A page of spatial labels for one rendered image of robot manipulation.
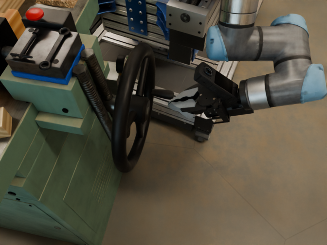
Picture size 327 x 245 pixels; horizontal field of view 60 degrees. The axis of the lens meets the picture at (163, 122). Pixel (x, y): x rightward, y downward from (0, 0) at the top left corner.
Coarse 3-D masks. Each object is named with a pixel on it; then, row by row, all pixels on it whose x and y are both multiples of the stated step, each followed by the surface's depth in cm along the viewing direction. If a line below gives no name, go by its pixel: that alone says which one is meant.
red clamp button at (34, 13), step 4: (32, 8) 49; (36, 8) 49; (28, 12) 49; (32, 12) 48; (36, 12) 48; (40, 12) 49; (28, 16) 48; (32, 16) 48; (36, 16) 48; (40, 16) 48; (32, 20) 48
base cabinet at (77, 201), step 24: (96, 120) 90; (72, 144) 75; (96, 144) 94; (72, 168) 78; (96, 168) 98; (48, 192) 66; (72, 192) 80; (96, 192) 102; (0, 216) 96; (24, 216) 85; (48, 216) 76; (72, 216) 84; (96, 216) 108; (72, 240) 113; (96, 240) 115
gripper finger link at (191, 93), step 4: (192, 88) 73; (196, 88) 72; (184, 92) 73; (188, 92) 72; (192, 92) 72; (196, 92) 71; (176, 96) 74; (180, 96) 73; (184, 96) 72; (188, 96) 72; (192, 96) 71; (196, 96) 72; (172, 100) 74; (176, 100) 74; (180, 100) 73; (184, 100) 73; (196, 100) 74
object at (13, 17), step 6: (6, 12) 57; (12, 12) 57; (18, 12) 58; (6, 18) 56; (12, 18) 56; (18, 18) 58; (12, 24) 57; (18, 24) 58; (18, 30) 59; (24, 30) 61; (18, 36) 59
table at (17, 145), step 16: (32, 0) 70; (80, 0) 70; (96, 0) 75; (80, 16) 67; (80, 32) 69; (0, 96) 55; (16, 112) 53; (32, 112) 54; (48, 112) 56; (16, 128) 51; (32, 128) 55; (48, 128) 57; (64, 128) 56; (80, 128) 55; (0, 144) 49; (16, 144) 51; (0, 160) 48; (16, 160) 52; (0, 176) 48; (0, 192) 49
